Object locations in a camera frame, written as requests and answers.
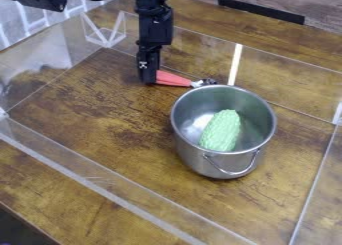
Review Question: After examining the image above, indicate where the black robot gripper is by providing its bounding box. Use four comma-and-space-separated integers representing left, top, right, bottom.
135, 0, 174, 84

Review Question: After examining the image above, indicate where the orange plastic spoon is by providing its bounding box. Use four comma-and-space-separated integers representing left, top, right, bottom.
157, 70, 217, 88

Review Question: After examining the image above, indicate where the silver metal pot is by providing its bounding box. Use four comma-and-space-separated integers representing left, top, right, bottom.
170, 85, 277, 179

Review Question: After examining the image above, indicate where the green knitted vegetable toy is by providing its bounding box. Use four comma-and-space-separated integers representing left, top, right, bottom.
200, 109, 241, 152

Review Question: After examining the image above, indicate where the clear acrylic corner bracket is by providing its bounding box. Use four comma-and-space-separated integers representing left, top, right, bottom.
81, 12, 127, 48

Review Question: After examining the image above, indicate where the black strip on wall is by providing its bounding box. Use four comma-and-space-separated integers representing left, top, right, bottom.
218, 0, 305, 25

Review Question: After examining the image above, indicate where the clear acrylic enclosure wall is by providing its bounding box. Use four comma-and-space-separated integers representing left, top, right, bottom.
0, 7, 342, 245

